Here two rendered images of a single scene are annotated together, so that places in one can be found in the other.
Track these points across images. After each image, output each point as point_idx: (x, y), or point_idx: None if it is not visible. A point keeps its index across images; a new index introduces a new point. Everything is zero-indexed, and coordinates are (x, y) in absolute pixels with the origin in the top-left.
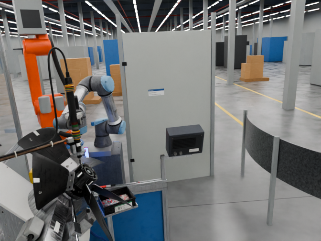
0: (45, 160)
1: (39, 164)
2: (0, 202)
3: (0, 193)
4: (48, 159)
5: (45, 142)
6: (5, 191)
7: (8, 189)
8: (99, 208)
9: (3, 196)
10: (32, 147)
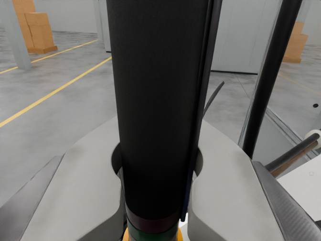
0: (206, 106)
1: (209, 100)
2: (284, 177)
3: (304, 188)
4: (203, 114)
5: (269, 165)
6: (309, 202)
7: (313, 215)
8: (122, 167)
9: (294, 189)
10: (290, 149)
